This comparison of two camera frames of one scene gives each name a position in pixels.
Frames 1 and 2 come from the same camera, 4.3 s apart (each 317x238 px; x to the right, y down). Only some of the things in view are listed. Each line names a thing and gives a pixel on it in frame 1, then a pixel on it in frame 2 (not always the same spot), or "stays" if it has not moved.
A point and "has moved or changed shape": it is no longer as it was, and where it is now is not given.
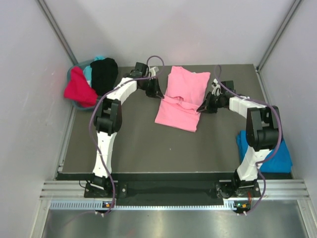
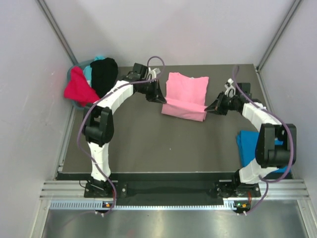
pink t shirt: (185, 92) has moved or changed shape
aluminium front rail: (285, 188) stays
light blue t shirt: (87, 71) stays
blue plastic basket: (81, 65) stays
